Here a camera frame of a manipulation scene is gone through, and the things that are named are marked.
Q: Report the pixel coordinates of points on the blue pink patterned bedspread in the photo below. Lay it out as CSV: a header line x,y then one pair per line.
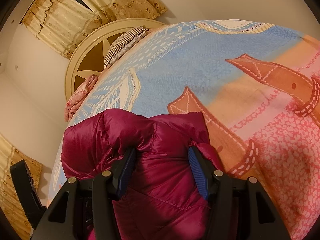
x,y
257,86

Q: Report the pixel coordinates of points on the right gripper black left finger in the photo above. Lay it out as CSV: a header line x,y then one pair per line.
x,y
81,203

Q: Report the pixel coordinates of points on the pink floral folded blanket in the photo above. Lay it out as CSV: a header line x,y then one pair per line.
x,y
77,98

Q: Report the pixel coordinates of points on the beige floral curtain behind headboard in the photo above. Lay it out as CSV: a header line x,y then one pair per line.
x,y
63,24

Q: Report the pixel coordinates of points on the beige floral side curtain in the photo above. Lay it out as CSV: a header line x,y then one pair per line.
x,y
10,204

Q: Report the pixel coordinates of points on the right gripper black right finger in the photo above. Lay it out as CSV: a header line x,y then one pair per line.
x,y
239,209

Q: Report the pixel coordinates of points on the cream wooden headboard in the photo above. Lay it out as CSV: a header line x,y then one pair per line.
x,y
88,58

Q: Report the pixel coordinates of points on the magenta quilted puffer jacket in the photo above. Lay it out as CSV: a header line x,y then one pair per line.
x,y
161,200

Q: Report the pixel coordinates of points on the striped pillow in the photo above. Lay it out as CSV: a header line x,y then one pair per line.
x,y
124,43

